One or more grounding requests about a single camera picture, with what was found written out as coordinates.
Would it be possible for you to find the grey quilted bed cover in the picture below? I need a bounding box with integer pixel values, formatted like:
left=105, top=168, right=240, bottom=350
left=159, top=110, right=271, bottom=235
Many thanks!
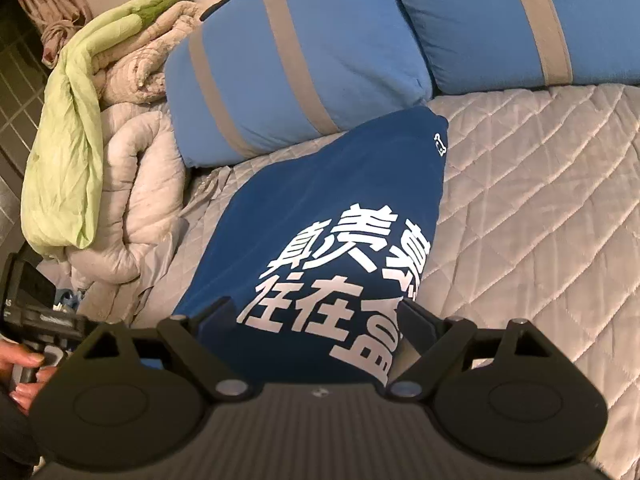
left=74, top=82, right=640, bottom=480

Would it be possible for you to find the pink knotted curtain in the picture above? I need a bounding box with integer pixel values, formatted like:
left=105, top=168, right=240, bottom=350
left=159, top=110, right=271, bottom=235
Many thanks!
left=17, top=0, right=93, bottom=70

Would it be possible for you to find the left blue striped pillow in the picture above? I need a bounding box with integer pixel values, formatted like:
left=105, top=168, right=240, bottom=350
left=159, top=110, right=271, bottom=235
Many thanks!
left=165, top=0, right=433, bottom=167

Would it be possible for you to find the light green cloth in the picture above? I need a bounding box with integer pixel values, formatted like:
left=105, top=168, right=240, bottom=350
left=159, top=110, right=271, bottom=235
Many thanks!
left=21, top=0, right=190, bottom=258

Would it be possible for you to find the blue striped pillow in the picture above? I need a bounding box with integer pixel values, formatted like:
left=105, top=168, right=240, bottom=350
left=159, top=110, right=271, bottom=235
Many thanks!
left=401, top=0, right=639, bottom=94
left=165, top=0, right=433, bottom=167

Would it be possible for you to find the dark blue fleece sweatshirt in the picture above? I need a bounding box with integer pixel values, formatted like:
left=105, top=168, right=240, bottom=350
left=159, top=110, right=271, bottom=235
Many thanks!
left=176, top=106, right=448, bottom=385

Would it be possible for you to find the person's left hand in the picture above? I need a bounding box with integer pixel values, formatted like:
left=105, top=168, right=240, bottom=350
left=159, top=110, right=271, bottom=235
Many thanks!
left=0, top=339, right=58, bottom=415

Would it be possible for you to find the beige rolled comforter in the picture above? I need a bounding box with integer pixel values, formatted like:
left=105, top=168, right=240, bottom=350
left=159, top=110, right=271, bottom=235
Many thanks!
left=43, top=1, right=201, bottom=322

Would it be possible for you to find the right blue striped pillow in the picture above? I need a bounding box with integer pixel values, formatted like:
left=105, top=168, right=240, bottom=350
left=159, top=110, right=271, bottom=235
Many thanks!
left=401, top=0, right=639, bottom=94

